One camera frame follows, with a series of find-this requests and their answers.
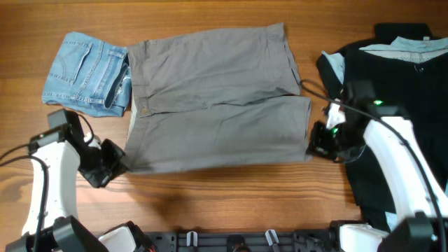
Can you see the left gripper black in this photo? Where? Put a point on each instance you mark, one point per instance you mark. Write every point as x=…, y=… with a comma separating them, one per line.
x=117, y=157

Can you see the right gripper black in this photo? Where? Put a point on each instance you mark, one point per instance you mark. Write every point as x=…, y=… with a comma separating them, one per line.
x=316, y=148

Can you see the grey shorts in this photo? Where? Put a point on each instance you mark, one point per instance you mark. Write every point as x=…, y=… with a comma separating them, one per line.
x=216, y=98

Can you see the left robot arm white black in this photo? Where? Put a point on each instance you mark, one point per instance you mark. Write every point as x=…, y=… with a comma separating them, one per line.
x=52, y=223

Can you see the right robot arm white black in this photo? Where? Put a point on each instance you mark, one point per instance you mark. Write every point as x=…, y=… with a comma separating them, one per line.
x=361, y=120

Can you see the black garment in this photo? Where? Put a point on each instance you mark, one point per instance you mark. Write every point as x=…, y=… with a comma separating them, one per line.
x=406, y=65

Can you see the folded blue denim shorts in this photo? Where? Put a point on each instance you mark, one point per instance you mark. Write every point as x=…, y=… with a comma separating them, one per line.
x=89, y=75

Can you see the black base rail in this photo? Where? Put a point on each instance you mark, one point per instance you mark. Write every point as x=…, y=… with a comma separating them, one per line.
x=296, y=241

